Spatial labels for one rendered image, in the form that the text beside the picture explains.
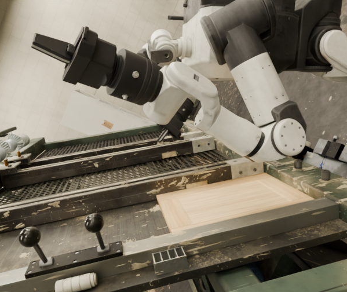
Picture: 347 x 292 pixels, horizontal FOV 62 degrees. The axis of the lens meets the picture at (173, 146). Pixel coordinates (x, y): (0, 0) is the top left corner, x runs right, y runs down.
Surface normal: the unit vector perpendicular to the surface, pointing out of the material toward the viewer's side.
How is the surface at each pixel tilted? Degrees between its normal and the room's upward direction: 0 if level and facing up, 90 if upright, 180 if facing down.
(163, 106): 106
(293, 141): 90
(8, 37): 90
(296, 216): 90
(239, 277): 58
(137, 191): 90
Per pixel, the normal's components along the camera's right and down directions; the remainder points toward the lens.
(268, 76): 0.32, -0.14
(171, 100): 0.18, 0.73
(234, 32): -0.20, 0.07
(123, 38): 0.18, 0.22
